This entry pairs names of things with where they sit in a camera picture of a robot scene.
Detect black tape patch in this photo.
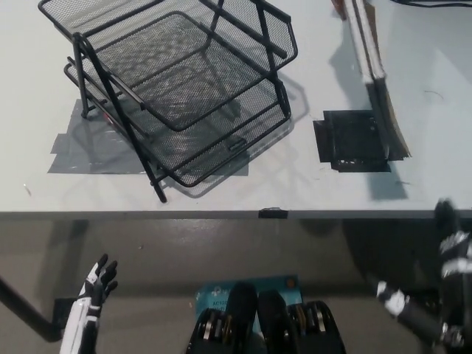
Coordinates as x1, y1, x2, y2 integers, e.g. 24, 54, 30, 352
313, 109, 392, 173

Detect brown spiral notebook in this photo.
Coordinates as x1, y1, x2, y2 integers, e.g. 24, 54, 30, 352
333, 0, 413, 162

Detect black cable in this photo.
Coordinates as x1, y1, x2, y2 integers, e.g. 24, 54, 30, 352
390, 0, 472, 9

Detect teal cardboard box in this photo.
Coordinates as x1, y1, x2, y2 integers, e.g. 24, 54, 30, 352
194, 274, 304, 329

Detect black mesh file tray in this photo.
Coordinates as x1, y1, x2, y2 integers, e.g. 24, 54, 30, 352
38, 0, 299, 203

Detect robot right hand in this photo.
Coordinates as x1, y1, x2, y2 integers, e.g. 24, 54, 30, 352
375, 198, 472, 354

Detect black table leg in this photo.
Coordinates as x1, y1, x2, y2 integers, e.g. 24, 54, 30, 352
0, 272, 62, 342

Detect grey tape patch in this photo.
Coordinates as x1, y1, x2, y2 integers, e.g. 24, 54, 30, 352
46, 98, 250, 176

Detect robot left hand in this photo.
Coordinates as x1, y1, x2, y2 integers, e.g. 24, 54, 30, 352
60, 253, 119, 354

